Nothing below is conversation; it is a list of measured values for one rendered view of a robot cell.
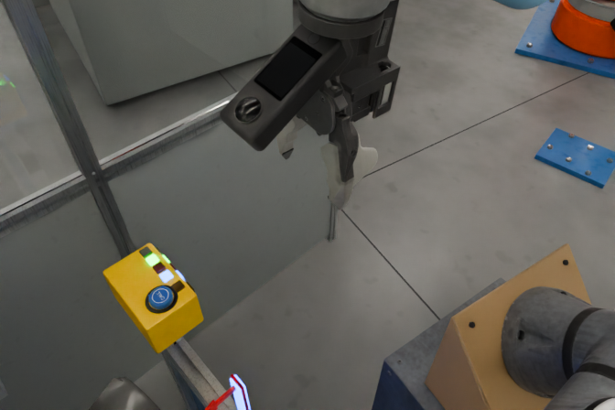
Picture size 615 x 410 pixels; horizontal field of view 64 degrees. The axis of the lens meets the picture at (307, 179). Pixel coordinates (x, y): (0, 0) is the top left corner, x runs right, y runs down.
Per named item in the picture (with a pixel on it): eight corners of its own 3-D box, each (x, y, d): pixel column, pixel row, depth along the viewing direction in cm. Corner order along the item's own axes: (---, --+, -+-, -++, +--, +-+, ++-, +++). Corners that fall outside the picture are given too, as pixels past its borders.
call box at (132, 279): (116, 301, 96) (100, 270, 88) (161, 272, 101) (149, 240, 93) (159, 359, 88) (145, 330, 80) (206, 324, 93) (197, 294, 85)
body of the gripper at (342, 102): (391, 117, 49) (418, 5, 40) (327, 152, 45) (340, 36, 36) (339, 80, 53) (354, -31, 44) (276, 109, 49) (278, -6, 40)
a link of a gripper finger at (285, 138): (318, 143, 59) (345, 101, 51) (278, 163, 56) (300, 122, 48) (303, 123, 60) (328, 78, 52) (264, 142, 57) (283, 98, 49)
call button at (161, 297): (145, 299, 85) (144, 295, 84) (166, 286, 87) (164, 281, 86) (157, 315, 83) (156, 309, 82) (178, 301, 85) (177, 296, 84)
